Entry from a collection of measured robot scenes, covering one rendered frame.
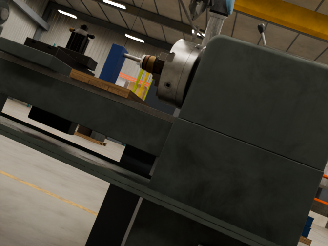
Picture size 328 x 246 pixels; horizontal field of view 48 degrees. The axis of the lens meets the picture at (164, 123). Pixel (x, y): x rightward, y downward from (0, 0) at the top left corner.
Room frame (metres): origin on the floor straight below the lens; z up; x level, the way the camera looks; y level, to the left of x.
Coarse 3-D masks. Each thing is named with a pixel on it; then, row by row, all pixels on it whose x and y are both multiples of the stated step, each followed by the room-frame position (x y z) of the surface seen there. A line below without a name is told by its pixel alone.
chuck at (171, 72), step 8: (184, 40) 1.68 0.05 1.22; (176, 48) 1.60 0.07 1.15; (184, 48) 1.60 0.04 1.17; (192, 48) 1.61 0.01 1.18; (176, 56) 1.59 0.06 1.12; (184, 56) 1.58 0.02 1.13; (168, 64) 1.59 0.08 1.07; (176, 64) 1.58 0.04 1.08; (184, 64) 1.57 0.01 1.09; (168, 72) 1.59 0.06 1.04; (176, 72) 1.58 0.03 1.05; (160, 80) 1.61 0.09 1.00; (168, 80) 1.60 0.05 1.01; (176, 80) 1.58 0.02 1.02; (160, 88) 1.64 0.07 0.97; (176, 88) 1.60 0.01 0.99; (160, 96) 1.67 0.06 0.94; (168, 96) 1.65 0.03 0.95; (168, 104) 1.72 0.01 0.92
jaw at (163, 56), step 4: (160, 56) 1.62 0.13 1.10; (164, 56) 1.62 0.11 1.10; (168, 56) 1.60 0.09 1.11; (172, 56) 1.60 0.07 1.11; (156, 60) 1.70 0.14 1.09; (160, 60) 1.62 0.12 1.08; (164, 60) 1.61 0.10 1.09; (168, 60) 1.59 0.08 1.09; (172, 60) 1.59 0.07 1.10; (156, 64) 1.70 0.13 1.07; (160, 64) 1.67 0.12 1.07; (160, 68) 1.72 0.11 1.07
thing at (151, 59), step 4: (148, 56) 1.75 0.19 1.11; (152, 56) 1.75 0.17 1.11; (144, 60) 1.74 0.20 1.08; (148, 60) 1.73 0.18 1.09; (152, 60) 1.73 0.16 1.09; (144, 64) 1.74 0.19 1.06; (148, 64) 1.73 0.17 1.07; (152, 64) 1.73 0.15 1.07; (144, 68) 1.76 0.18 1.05; (148, 68) 1.74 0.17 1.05; (152, 68) 1.73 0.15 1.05; (156, 68) 1.74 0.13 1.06; (148, 72) 1.77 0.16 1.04; (152, 72) 1.74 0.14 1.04; (156, 72) 1.75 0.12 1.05; (160, 72) 1.77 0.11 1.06
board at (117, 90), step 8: (72, 72) 1.66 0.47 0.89; (80, 72) 1.65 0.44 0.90; (80, 80) 1.65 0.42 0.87; (88, 80) 1.64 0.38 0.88; (96, 80) 1.63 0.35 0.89; (104, 88) 1.62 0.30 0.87; (112, 88) 1.61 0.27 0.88; (120, 88) 1.60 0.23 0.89; (128, 96) 1.60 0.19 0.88; (136, 96) 1.69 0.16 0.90; (144, 104) 1.84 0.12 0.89
